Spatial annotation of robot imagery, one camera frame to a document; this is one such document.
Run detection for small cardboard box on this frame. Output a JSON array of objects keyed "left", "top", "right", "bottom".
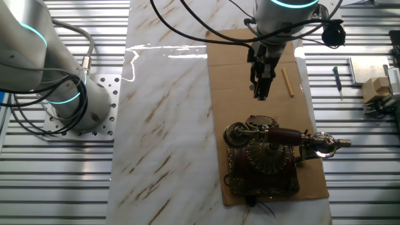
[{"left": 361, "top": 76, "right": 391, "bottom": 104}]

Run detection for dark handset cord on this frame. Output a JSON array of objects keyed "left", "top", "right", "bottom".
[{"left": 293, "top": 128, "right": 316, "bottom": 164}]

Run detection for brown cardboard sheet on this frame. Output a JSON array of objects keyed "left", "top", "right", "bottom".
[{"left": 205, "top": 28, "right": 330, "bottom": 206}]

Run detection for black cable bundle at base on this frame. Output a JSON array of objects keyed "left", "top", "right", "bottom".
[{"left": 0, "top": 74, "right": 89, "bottom": 136}]

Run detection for black box device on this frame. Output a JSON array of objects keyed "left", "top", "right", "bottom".
[{"left": 388, "top": 29, "right": 400, "bottom": 68}]

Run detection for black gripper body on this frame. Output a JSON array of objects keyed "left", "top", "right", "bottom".
[{"left": 246, "top": 42, "right": 287, "bottom": 79}]

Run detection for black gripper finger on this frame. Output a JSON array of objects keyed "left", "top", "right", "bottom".
[
  {"left": 249, "top": 64, "right": 259, "bottom": 88},
  {"left": 253, "top": 76, "right": 276, "bottom": 101}
]

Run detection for white marble pattern board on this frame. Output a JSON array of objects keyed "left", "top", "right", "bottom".
[{"left": 105, "top": 0, "right": 333, "bottom": 225}]

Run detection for light wooden stick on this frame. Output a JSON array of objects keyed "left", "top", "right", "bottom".
[{"left": 281, "top": 67, "right": 295, "bottom": 98}]

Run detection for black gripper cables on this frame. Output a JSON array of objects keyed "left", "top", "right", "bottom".
[{"left": 149, "top": 0, "right": 344, "bottom": 51}]

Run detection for thick grey robot cable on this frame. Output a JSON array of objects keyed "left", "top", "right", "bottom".
[{"left": 51, "top": 18, "right": 96, "bottom": 76}]

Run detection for flat silver metal box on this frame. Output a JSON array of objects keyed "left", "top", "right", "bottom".
[{"left": 347, "top": 55, "right": 391, "bottom": 86}]

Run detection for red and brass rotary phone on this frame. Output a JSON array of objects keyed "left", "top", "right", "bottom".
[{"left": 223, "top": 114, "right": 301, "bottom": 198}]

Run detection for ribbed silver camera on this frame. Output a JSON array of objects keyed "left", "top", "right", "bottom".
[{"left": 386, "top": 66, "right": 400, "bottom": 101}]

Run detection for brass and red phone handset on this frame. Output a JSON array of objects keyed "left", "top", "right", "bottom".
[{"left": 222, "top": 121, "right": 352, "bottom": 159}]

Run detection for small grey camera on bracket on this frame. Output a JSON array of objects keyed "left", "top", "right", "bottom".
[{"left": 362, "top": 93, "right": 400, "bottom": 119}]

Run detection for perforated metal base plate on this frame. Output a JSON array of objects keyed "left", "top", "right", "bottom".
[{"left": 42, "top": 74, "right": 122, "bottom": 142}]

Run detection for thin black phone line wire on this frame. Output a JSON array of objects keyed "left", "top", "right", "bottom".
[{"left": 244, "top": 196, "right": 276, "bottom": 218}]

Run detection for green capped black screwdriver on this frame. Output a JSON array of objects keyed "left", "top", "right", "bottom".
[{"left": 332, "top": 66, "right": 344, "bottom": 101}]

